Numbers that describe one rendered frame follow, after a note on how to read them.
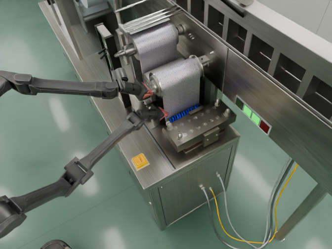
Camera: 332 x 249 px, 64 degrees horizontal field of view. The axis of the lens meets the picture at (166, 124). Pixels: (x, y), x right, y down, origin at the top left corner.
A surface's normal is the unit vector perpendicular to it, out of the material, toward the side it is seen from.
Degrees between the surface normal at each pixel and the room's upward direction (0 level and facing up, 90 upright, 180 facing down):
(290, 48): 90
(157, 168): 0
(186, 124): 0
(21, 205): 58
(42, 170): 0
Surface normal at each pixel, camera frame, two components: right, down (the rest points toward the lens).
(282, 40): -0.86, 0.43
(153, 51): 0.50, 0.68
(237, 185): -0.07, -0.62
